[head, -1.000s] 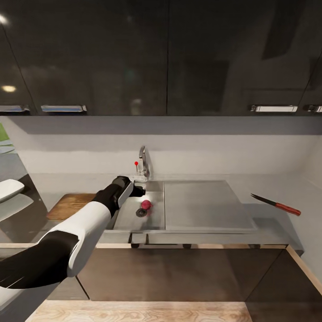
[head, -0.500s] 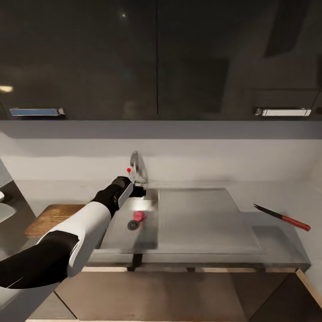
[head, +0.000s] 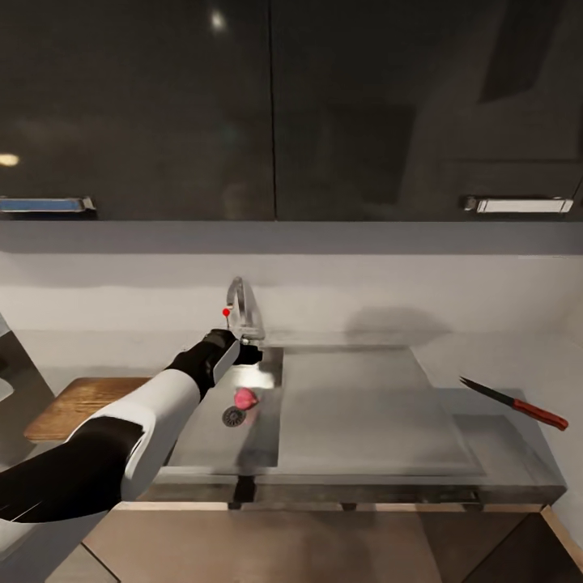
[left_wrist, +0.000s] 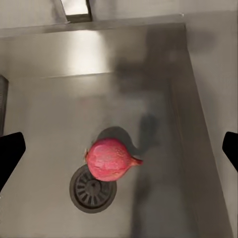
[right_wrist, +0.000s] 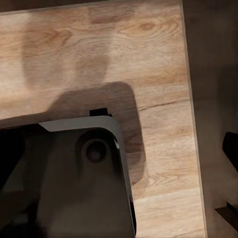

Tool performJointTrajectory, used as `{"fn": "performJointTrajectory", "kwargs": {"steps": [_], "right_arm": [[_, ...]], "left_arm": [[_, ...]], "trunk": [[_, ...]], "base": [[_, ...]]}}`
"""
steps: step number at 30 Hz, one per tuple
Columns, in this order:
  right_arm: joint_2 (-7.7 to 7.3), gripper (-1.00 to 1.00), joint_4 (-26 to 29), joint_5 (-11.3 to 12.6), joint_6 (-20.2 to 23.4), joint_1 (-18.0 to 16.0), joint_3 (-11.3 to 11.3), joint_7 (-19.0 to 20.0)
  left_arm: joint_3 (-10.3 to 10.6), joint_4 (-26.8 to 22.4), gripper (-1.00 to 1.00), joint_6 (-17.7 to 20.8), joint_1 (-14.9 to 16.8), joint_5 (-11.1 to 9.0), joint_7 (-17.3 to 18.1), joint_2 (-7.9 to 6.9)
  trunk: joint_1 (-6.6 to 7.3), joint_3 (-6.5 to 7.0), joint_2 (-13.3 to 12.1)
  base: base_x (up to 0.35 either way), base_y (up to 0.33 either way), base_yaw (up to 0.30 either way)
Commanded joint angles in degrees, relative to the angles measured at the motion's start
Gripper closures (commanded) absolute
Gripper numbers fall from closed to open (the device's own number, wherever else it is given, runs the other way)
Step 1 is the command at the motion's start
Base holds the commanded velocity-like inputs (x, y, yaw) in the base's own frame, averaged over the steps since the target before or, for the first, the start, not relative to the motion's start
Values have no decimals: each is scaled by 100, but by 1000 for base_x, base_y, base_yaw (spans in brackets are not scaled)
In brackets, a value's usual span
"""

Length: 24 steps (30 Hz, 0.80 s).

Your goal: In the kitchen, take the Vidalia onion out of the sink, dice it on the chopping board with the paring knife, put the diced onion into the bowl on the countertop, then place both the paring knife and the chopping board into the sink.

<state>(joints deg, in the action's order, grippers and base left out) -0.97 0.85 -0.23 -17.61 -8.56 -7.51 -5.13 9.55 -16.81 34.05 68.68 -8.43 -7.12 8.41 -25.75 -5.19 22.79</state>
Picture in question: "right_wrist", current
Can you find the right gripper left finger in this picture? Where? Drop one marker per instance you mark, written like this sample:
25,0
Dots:
12,148

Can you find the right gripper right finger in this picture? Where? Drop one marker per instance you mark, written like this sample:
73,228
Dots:
230,148

